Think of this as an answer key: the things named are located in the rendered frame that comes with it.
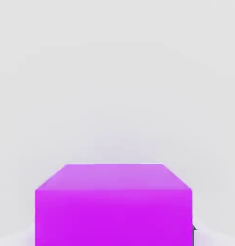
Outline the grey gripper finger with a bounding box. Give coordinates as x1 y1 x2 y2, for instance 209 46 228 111
192 219 235 246

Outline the small purple cube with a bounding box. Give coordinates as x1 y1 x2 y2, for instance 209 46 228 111
35 163 193 246

